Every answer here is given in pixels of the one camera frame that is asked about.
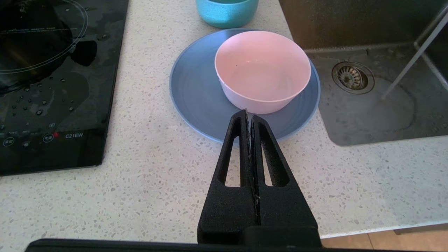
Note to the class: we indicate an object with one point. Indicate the teal plastic bowl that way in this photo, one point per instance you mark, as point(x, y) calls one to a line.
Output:
point(225, 12)

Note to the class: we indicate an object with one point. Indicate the stainless steel sink basin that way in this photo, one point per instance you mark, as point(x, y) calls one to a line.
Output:
point(402, 119)

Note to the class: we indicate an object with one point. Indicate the black induction cooktop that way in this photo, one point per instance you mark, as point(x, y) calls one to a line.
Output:
point(52, 87)

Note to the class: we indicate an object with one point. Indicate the blue round plate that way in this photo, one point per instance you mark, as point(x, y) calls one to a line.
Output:
point(192, 91)

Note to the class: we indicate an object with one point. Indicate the metal sink drain strainer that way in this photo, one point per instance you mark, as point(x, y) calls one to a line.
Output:
point(352, 77)

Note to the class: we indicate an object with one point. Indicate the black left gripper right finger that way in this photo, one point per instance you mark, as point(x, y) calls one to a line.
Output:
point(283, 210)

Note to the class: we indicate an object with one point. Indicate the pink plastic bowl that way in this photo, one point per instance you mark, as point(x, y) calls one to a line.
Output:
point(262, 68)

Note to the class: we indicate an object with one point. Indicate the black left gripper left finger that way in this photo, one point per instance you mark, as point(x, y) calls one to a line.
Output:
point(227, 210)

